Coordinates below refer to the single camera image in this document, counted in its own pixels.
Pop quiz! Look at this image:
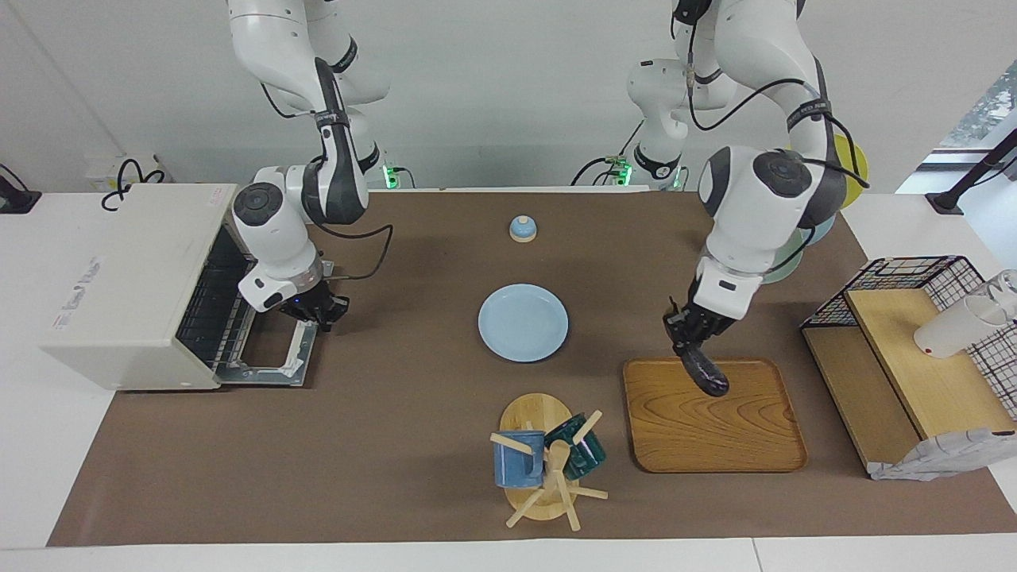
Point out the black angled stand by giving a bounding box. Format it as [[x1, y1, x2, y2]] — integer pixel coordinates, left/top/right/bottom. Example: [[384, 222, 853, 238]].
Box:
[[926, 127, 1017, 217]]

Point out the blue mug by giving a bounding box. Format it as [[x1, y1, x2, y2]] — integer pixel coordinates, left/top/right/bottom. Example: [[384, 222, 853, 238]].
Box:
[[493, 430, 547, 489]]

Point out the yellow racked plate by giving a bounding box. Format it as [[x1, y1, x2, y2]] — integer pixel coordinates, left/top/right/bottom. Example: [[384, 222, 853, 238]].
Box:
[[830, 133, 868, 209]]

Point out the cream toaster oven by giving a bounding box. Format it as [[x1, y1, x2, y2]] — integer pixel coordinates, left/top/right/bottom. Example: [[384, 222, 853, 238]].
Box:
[[40, 184, 320, 392]]

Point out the dark green mug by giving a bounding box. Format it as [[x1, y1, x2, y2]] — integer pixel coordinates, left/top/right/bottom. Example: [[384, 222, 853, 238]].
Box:
[[544, 413, 608, 481]]

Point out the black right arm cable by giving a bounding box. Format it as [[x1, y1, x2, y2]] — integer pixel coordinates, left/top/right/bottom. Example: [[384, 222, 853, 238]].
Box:
[[261, 79, 395, 281]]

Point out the white wall power outlet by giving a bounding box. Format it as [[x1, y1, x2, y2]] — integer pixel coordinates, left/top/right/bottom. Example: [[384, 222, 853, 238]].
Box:
[[86, 155, 164, 193]]

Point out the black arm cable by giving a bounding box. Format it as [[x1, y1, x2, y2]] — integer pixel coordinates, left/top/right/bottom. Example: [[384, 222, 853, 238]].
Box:
[[671, 0, 871, 255], [261, 79, 395, 281]]

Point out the pale green racked plate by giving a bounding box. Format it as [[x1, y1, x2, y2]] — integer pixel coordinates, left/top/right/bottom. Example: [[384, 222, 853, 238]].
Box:
[[759, 230, 807, 285]]

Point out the brown table mat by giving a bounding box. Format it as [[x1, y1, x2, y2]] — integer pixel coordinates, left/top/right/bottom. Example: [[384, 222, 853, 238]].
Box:
[[46, 191, 1017, 547]]

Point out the dark purple eggplant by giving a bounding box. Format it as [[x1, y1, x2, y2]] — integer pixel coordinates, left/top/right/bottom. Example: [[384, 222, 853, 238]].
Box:
[[682, 343, 730, 398]]

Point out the black oven power cable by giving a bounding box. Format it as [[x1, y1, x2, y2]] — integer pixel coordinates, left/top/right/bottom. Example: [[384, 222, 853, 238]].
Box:
[[101, 159, 165, 211]]

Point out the glass window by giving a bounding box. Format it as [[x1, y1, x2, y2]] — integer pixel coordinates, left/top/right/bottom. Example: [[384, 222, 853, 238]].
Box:
[[938, 60, 1017, 152]]

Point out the wooden serving tray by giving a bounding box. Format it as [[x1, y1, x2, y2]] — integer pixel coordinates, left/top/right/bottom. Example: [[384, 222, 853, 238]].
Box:
[[622, 357, 809, 474]]

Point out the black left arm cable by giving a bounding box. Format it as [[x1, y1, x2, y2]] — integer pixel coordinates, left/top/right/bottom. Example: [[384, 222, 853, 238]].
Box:
[[671, 0, 871, 255]]

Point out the black left base cable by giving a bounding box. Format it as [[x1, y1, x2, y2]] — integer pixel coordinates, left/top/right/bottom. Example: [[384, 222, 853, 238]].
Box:
[[570, 119, 643, 188]]

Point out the wooden step shelf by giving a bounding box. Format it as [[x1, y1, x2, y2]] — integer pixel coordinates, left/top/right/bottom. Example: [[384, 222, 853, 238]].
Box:
[[801, 288, 1017, 476]]

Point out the white checked cloth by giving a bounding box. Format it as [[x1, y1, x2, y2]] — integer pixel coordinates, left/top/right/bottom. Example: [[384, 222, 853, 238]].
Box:
[[868, 427, 1017, 482]]

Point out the wooden mug tree stand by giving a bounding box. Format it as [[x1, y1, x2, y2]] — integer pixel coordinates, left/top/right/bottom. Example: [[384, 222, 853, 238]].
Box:
[[489, 392, 609, 533]]

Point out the clear glass cup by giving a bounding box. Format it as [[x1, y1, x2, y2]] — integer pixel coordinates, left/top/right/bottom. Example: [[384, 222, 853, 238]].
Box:
[[981, 269, 1017, 319]]

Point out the black clamp mount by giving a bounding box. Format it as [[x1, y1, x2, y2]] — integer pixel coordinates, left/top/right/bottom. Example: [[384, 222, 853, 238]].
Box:
[[0, 164, 42, 215]]

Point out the black wire basket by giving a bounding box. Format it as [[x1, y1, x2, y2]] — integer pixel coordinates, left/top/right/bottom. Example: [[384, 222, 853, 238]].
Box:
[[800, 255, 1017, 422]]

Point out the light blue racked plate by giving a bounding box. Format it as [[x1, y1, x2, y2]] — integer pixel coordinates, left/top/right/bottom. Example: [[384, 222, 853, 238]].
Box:
[[802, 213, 837, 249]]

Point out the white cup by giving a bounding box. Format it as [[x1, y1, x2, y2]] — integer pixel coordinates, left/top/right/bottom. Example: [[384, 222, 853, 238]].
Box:
[[913, 296, 1008, 359]]

